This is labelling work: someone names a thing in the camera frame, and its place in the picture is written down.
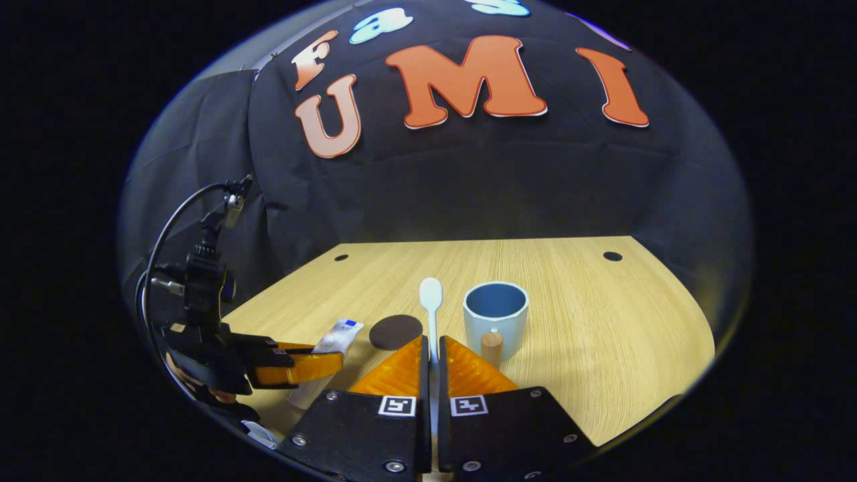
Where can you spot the light wooden desktop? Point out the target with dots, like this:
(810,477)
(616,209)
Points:
(602,335)

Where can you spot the black backdrop cloth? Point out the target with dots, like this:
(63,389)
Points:
(469,194)

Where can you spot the dark brown round coaster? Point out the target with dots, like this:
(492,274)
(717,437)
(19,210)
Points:
(395,333)

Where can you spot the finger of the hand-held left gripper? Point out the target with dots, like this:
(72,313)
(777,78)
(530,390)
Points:
(301,368)

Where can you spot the white toothpaste tube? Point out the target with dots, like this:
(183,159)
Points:
(341,335)

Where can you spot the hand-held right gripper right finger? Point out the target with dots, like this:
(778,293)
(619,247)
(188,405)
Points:
(509,435)

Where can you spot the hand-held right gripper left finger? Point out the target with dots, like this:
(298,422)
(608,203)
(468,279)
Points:
(355,435)

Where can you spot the white toothbrush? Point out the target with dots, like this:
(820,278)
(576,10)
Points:
(431,294)

